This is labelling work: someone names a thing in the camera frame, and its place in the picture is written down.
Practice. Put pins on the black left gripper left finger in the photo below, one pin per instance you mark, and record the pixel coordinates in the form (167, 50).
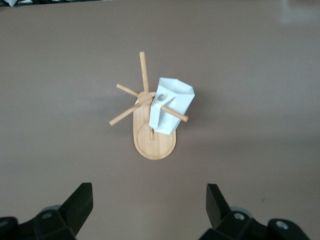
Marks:
(75, 210)

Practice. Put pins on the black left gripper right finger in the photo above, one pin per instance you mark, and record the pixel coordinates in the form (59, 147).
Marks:
(217, 207)

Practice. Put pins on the white faceted cup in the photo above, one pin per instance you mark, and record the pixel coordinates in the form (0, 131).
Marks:
(180, 100)

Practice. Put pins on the wooden cup rack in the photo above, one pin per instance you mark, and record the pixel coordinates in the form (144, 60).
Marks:
(155, 145)

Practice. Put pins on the brown table cover sheet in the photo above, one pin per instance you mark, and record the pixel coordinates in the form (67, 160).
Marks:
(50, 100)

